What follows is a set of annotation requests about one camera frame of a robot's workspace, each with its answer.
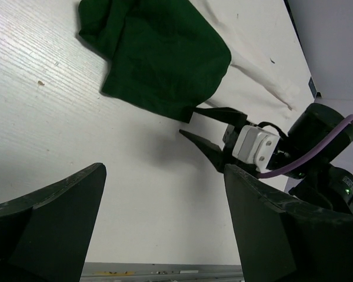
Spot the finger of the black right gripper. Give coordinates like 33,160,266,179
194,107,249,128
179,129,232,172

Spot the aluminium table frame rail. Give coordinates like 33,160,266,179
80,263,245,282

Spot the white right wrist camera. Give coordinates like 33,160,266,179
232,125,280,173

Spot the blue right corner label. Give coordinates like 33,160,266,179
308,77,317,98

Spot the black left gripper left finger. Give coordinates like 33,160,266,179
0,163,106,281

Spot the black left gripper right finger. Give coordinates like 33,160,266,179
224,164,353,281

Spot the white green-sleeved t-shirt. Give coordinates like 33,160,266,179
78,1,299,123

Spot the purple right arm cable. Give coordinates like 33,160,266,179
257,113,353,189

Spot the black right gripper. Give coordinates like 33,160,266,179
223,103,353,179

